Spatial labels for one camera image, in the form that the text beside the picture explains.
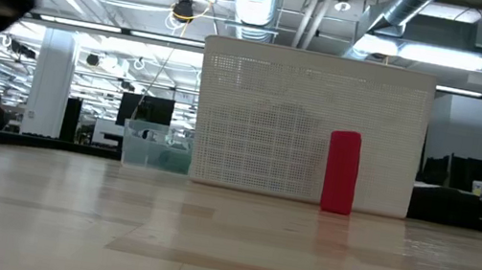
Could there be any black tall cabinet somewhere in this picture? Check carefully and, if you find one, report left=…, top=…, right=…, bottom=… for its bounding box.
left=58, top=96, right=84, bottom=144

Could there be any white perforated plastic basket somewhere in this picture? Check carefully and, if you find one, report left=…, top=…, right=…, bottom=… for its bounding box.
left=182, top=34, right=440, bottom=222

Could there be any white building column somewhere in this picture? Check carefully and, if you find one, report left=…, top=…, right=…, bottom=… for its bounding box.
left=19, top=24, right=82, bottom=141

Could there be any round ceiling sprinkler fitting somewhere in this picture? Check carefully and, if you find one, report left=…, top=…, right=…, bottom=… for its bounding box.
left=333, top=0, right=354, bottom=14

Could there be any bright rectangular ceiling light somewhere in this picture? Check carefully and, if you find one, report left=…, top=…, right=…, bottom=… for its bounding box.
left=352, top=31, right=482, bottom=74

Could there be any clear plastic bin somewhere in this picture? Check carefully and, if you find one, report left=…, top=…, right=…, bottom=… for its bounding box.
left=118, top=118, right=197, bottom=177

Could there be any long black low barrier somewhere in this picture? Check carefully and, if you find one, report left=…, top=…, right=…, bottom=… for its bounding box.
left=0, top=124, right=125, bottom=168

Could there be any red upright medicine box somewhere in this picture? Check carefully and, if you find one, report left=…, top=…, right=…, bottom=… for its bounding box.
left=318, top=128, right=365, bottom=217

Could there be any slim silver spiral air duct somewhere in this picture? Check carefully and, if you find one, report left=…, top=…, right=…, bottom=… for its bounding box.
left=344, top=0, right=443, bottom=72

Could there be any black computer monitor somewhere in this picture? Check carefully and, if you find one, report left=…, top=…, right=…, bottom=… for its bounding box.
left=115, top=91, right=176, bottom=134

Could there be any black desk with monitors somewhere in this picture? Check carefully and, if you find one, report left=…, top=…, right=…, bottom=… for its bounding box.
left=406, top=147, right=482, bottom=232

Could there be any black framed ceiling light strip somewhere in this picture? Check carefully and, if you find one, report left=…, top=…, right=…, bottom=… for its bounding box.
left=21, top=10, right=208, bottom=50

